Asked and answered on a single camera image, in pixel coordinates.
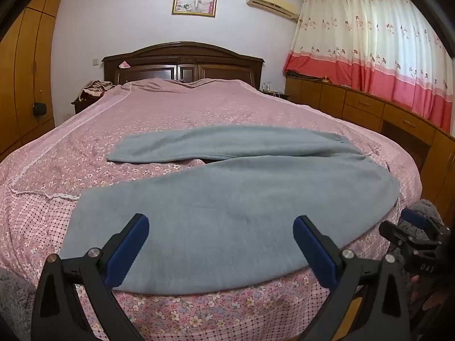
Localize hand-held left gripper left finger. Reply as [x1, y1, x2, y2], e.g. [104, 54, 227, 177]
[31, 214, 150, 341]

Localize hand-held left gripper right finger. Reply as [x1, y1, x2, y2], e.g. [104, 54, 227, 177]
[292, 215, 413, 341]

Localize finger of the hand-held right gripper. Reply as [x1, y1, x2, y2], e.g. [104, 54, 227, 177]
[401, 208, 433, 230]
[378, 221, 411, 247]

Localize grey-blue pants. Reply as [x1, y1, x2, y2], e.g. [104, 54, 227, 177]
[59, 125, 400, 295]

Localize person's right hand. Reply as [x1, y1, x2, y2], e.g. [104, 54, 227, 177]
[408, 274, 439, 306]

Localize grey fluffy clothing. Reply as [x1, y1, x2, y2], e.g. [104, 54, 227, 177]
[407, 199, 443, 223]
[0, 266, 34, 341]

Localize wooden window cabinet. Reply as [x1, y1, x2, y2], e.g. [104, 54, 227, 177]
[284, 74, 455, 217]

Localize dark wooden nightstand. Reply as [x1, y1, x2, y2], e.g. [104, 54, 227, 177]
[71, 92, 104, 115]
[258, 85, 291, 103]

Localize pink floral bedspread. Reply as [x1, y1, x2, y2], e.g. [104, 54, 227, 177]
[0, 78, 423, 341]

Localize pile of patterned clothes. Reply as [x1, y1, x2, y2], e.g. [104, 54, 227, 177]
[79, 80, 115, 101]

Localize floral curtain with red hem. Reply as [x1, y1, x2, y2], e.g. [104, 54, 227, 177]
[283, 0, 455, 134]

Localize dark wooden headboard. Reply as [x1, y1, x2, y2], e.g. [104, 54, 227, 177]
[102, 41, 265, 89]

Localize wooden wardrobe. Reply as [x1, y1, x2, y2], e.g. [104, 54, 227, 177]
[0, 0, 65, 164]

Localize cream air conditioner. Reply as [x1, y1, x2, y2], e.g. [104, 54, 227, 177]
[246, 0, 300, 20]

